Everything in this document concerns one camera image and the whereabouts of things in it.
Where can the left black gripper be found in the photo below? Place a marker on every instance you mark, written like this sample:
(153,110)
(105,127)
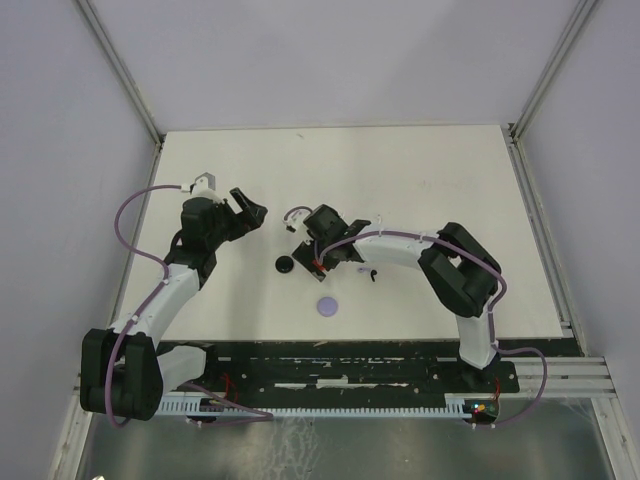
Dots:
(245,221)

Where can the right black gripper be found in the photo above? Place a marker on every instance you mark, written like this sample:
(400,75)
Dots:
(306,254)

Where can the red charging case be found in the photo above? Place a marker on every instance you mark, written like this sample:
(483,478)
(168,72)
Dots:
(319,267)

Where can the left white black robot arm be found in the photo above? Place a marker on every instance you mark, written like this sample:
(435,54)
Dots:
(122,376)

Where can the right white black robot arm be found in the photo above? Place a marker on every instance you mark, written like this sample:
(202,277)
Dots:
(465,278)

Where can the black charging case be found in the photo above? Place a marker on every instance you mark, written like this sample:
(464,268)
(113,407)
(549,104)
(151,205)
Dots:
(284,264)

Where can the purple charging case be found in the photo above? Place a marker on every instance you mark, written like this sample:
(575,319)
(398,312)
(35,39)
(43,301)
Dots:
(327,306)

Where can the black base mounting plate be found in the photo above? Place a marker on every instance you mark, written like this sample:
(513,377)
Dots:
(347,374)

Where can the controller board with leds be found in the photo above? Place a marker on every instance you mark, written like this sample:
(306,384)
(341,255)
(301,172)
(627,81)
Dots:
(484,411)

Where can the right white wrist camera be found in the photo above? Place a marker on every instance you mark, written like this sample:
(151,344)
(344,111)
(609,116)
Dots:
(294,218)

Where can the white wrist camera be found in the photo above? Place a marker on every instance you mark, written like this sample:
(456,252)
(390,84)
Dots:
(203,186)
(294,218)

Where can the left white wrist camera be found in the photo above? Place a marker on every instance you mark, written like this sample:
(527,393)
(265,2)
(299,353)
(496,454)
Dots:
(203,186)

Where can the left aluminium frame post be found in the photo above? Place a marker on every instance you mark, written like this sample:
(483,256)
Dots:
(99,32)

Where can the aluminium frame post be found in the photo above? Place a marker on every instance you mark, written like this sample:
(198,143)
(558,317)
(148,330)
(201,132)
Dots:
(571,33)
(99,32)

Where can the right aluminium frame post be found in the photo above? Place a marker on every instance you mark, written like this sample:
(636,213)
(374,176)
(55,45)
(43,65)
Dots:
(571,33)

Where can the aluminium front rail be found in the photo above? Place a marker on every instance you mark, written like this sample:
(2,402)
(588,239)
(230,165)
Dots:
(556,377)

